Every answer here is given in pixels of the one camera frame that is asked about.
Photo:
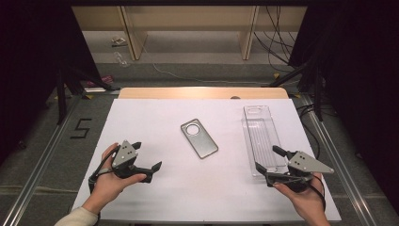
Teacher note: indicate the grey phone case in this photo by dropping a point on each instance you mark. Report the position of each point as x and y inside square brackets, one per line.
[204, 146]

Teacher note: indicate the person's right hand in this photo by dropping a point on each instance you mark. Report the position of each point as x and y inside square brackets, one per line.
[307, 202]

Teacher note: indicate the clear plastic wrapper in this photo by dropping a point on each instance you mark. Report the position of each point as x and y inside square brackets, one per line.
[120, 59]

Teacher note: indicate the black curtain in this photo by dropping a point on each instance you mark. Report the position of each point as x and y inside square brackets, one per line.
[360, 78]
[25, 62]

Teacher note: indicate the pink packet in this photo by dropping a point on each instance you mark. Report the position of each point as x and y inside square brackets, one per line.
[105, 80]

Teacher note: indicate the black metal stand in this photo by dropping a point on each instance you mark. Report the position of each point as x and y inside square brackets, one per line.
[318, 94]
[61, 103]

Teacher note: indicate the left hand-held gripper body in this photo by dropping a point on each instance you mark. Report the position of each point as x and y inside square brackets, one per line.
[124, 155]

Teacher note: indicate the clear plastic packaging box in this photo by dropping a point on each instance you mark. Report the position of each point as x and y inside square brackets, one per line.
[263, 135]

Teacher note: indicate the long wooden desk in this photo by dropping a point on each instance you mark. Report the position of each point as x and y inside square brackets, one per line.
[188, 19]

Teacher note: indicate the white table sheet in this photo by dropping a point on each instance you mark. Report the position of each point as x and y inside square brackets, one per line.
[175, 197]

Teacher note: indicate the white flat board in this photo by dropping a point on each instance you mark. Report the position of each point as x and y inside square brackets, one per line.
[94, 89]

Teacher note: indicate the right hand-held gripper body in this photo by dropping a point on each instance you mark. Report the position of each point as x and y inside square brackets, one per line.
[304, 164]

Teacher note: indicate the person's left hand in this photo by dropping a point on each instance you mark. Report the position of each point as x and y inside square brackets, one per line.
[106, 185]

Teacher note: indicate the aluminium floor rail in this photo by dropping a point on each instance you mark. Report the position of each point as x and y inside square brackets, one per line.
[37, 175]
[346, 175]

